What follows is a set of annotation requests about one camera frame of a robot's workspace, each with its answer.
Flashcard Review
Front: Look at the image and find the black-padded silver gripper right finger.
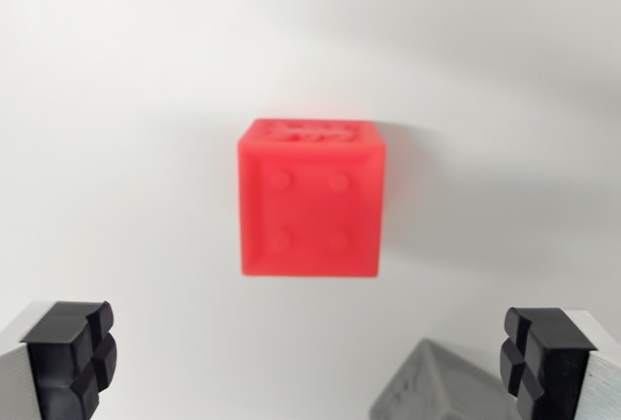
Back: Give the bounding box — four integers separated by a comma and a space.
498, 307, 621, 420

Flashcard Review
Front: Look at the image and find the black-padded silver gripper left finger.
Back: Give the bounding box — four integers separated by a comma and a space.
0, 300, 118, 420

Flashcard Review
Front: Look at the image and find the red silicone infantino cube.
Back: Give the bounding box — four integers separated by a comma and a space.
236, 117, 388, 278

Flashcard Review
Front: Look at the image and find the grey silicone cube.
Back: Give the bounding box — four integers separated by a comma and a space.
368, 338, 521, 420

